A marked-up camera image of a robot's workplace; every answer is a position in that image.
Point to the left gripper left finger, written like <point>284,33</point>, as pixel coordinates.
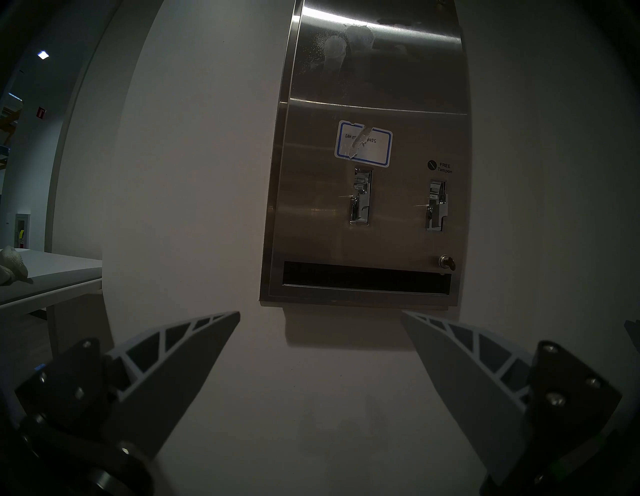
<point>170,380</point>

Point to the fire extinguisher wall cabinet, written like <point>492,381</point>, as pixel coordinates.
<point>22,232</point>

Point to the white table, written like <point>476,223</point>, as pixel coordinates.
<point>50,272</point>

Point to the stainless steel wall dispenser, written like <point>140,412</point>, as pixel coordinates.
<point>400,125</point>

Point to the white blue-bordered label sticker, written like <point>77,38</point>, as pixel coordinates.
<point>375,150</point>

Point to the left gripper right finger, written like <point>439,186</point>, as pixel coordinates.
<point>465,390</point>

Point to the orange warehouse rack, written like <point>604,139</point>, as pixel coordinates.
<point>10,120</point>

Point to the chrome dispenser lever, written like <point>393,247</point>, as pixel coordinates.
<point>361,200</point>
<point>436,207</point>

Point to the dispenser key lock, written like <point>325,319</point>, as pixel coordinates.
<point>445,262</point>

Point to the crumpled white cloth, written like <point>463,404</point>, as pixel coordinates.
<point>12,262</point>

